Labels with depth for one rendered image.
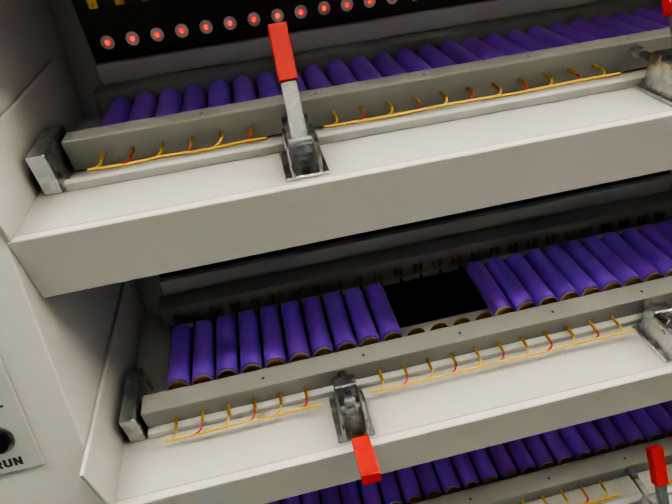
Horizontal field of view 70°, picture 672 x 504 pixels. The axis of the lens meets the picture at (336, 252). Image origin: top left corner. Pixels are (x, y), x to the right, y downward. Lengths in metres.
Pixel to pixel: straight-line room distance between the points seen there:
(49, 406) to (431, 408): 0.27
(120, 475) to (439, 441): 0.24
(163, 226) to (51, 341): 0.11
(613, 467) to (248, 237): 0.44
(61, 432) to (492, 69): 0.39
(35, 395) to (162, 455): 0.11
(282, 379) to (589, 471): 0.33
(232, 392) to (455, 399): 0.17
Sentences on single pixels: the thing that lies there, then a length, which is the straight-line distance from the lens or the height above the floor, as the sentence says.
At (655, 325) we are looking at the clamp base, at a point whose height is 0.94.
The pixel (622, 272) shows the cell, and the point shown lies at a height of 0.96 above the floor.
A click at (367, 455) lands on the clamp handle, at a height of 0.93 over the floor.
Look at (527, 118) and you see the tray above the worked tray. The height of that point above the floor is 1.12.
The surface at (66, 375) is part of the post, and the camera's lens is 0.37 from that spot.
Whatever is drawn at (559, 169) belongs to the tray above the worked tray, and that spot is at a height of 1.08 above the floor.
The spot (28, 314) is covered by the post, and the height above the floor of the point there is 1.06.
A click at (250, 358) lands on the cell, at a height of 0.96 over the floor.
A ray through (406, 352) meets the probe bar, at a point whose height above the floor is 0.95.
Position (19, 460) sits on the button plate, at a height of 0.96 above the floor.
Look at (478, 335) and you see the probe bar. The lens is 0.42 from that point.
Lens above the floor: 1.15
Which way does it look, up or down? 17 degrees down
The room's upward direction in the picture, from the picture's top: 10 degrees counter-clockwise
